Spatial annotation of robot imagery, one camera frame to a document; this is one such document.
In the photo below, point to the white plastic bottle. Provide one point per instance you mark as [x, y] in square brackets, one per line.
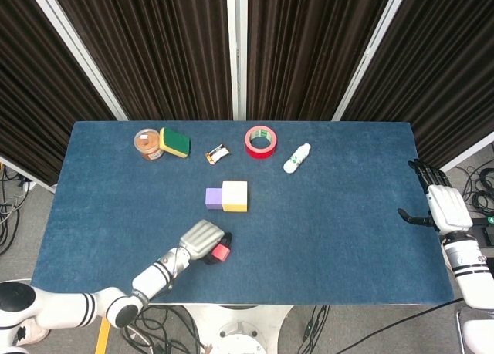
[296, 159]

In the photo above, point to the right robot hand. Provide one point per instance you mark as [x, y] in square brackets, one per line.
[449, 209]

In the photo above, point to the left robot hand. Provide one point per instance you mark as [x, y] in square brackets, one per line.
[200, 240]

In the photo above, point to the red tape roll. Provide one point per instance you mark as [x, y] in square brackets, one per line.
[261, 151]

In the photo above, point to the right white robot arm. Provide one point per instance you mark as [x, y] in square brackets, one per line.
[467, 269]

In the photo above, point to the yellow and white cube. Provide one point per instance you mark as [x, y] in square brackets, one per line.
[234, 194]

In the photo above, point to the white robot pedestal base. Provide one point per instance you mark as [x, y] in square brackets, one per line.
[239, 327]

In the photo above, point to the white partition post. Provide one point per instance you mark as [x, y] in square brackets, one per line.
[370, 49]
[236, 49]
[77, 49]

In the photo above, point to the yellow floor tape strip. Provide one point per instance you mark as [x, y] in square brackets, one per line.
[102, 338]

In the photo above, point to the small red cube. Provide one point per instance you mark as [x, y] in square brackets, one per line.
[221, 253]

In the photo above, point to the purple foam cube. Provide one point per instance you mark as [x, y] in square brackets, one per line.
[213, 198]

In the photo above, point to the small battery-like object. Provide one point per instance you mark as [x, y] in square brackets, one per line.
[217, 154]

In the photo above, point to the dark pleated partition panel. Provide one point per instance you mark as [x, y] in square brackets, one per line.
[154, 49]
[444, 80]
[308, 49]
[34, 99]

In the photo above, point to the pale pink shoe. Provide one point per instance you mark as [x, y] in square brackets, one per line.
[36, 335]

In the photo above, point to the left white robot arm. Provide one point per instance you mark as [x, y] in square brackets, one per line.
[154, 278]

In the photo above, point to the blue table mat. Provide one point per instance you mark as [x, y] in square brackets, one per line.
[328, 253]

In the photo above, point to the green and yellow sponge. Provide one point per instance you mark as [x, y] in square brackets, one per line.
[176, 141]

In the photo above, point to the clear jar with orange contents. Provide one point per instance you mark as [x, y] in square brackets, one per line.
[146, 142]

